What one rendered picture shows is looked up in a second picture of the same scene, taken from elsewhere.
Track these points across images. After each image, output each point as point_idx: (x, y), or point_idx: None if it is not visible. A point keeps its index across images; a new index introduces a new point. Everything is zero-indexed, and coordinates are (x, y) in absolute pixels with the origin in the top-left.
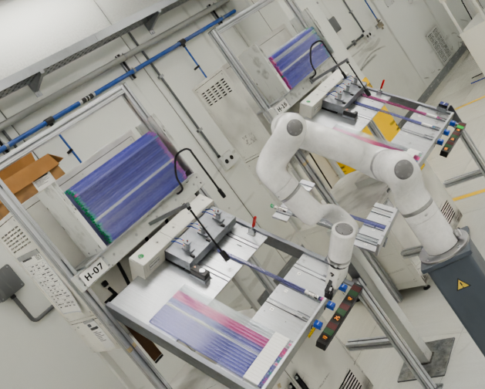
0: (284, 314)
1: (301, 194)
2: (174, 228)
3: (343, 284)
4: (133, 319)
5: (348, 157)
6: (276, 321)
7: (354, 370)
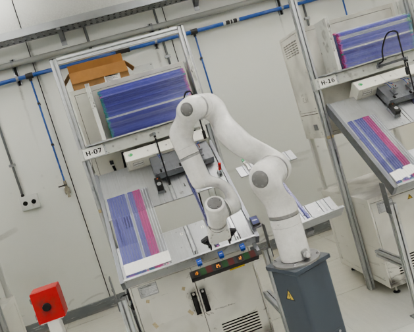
0: (185, 242)
1: (190, 161)
2: (165, 145)
3: (243, 245)
4: (99, 193)
5: (233, 149)
6: (176, 244)
7: (261, 313)
